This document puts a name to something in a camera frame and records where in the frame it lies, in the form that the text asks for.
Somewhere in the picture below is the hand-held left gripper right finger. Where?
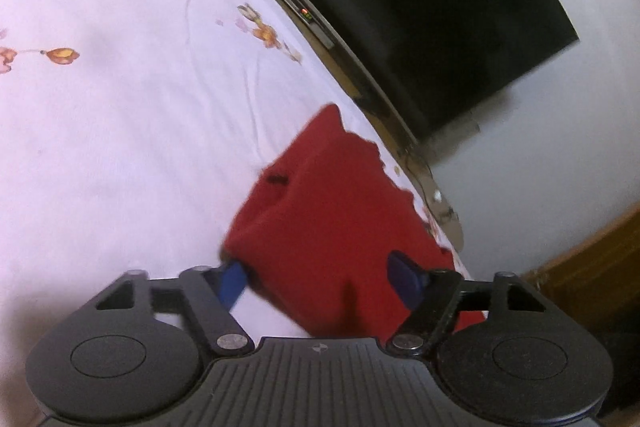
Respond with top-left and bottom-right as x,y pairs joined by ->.
385,249 -> 546,355

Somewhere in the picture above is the wooden television cabinet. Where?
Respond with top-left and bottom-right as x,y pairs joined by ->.
180,0 -> 467,254

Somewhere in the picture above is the black flat-screen television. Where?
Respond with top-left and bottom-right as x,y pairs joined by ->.
210,0 -> 581,142

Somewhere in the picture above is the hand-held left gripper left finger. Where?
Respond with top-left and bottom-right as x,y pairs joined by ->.
95,259 -> 253,355

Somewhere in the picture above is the red embroidered sweater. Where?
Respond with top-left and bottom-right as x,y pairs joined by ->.
220,103 -> 489,339

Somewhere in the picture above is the silver set-top box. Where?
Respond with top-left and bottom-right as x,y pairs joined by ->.
274,0 -> 336,50

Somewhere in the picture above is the floral white bedsheet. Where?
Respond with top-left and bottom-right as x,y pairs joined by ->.
0,0 -> 473,427

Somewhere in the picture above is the black power cable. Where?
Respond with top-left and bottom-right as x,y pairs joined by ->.
400,147 -> 441,208

